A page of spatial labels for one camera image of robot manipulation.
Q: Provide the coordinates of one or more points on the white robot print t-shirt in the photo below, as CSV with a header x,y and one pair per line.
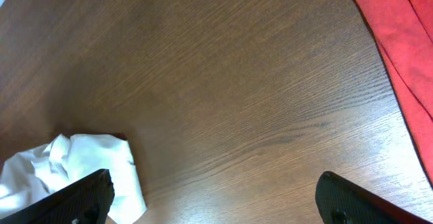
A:
x,y
34,174

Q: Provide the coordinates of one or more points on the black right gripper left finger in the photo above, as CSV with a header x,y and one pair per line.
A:
x,y
87,201

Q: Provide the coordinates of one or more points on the red t-shirt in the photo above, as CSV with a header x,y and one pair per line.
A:
x,y
403,32

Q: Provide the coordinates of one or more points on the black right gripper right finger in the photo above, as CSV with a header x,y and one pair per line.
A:
x,y
340,201

